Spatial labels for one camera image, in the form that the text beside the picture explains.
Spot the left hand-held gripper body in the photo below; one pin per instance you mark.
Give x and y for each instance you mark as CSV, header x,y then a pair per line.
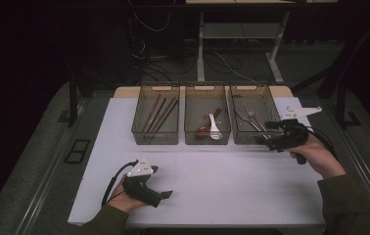
x,y
140,191

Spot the white metal desk frame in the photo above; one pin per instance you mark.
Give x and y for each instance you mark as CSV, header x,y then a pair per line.
x,y
200,49

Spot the transparent grey plastic bin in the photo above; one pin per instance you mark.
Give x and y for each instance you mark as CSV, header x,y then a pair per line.
x,y
202,101
264,98
140,130

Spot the brown wooden chopstick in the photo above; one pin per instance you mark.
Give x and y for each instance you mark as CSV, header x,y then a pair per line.
x,y
165,112
152,111

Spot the person's right hand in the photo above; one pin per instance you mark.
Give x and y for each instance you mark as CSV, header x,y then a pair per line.
x,y
320,156

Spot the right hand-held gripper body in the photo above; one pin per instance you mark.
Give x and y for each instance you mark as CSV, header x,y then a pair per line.
x,y
290,135

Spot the metal fork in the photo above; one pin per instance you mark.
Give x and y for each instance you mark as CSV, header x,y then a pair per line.
x,y
254,117

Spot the person's left hand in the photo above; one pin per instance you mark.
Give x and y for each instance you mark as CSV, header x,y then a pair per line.
x,y
124,203

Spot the black metal stand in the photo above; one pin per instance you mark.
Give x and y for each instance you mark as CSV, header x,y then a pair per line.
x,y
341,104
72,101

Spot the white ceramic spoon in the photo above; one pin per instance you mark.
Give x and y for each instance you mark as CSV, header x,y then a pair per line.
x,y
214,132

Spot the brown wooden spoon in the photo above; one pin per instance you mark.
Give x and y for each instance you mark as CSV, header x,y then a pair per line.
x,y
202,130

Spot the metal floor rail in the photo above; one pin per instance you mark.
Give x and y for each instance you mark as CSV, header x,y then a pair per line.
x,y
365,163
47,169

